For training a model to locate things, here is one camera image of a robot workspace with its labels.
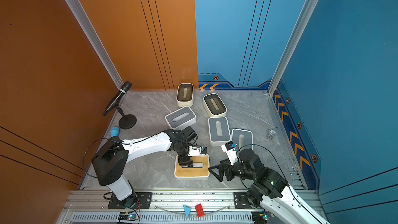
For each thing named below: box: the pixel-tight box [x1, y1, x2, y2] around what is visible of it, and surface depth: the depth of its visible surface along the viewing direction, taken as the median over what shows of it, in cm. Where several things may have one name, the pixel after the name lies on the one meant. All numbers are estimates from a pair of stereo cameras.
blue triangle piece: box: [182, 205, 192, 219], surface depth 71 cm
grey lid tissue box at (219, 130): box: [207, 116, 232, 147], surface depth 95 cm
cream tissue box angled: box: [202, 92, 228, 117], surface depth 107 cm
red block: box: [194, 203, 205, 218], surface depth 71 cm
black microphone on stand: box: [102, 80, 138, 130], surface depth 90 cm
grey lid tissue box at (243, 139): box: [231, 128, 254, 154], surface depth 93 cm
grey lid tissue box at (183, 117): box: [164, 105, 197, 131], surface depth 101 cm
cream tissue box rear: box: [176, 82, 194, 107], surface depth 112 cm
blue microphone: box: [109, 126, 120, 138], surface depth 96 cm
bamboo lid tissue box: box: [174, 154, 210, 180], surface depth 79 cm
